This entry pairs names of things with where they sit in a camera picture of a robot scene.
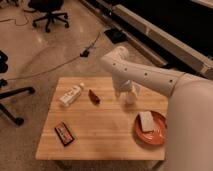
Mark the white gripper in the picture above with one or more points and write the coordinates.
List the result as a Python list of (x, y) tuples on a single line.
[(122, 86)]

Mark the white plastic bottle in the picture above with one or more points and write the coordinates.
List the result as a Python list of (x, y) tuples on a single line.
[(69, 97)]

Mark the red black snack packet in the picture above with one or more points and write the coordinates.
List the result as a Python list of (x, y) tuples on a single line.
[(64, 134)]

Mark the clear plastic cup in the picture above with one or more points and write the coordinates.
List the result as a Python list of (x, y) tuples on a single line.
[(132, 95)]

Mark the black office chair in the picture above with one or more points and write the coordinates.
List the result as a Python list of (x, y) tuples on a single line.
[(50, 8)]

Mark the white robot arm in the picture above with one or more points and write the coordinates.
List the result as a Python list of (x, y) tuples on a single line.
[(189, 134)]

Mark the black floor mat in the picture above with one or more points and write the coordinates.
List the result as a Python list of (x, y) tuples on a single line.
[(115, 35)]

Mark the white sponge block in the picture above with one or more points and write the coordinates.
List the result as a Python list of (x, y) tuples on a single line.
[(147, 122)]

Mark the orange plate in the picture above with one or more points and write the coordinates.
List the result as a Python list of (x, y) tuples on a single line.
[(155, 137)]

